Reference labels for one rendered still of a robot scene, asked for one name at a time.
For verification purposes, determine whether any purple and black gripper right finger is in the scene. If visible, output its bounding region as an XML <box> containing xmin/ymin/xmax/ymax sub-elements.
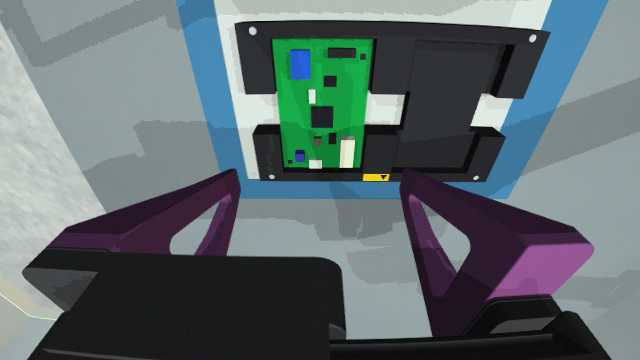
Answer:
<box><xmin>399</xmin><ymin>168</ymin><xmax>594</xmax><ymax>337</ymax></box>

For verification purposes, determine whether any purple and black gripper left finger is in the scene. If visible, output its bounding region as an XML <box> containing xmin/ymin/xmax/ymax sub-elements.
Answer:
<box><xmin>47</xmin><ymin>169</ymin><xmax>241</xmax><ymax>255</ymax></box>

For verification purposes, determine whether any green circuit board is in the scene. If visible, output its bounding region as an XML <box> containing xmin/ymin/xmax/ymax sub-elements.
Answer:
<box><xmin>272</xmin><ymin>38</ymin><xmax>373</xmax><ymax>168</ymax></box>

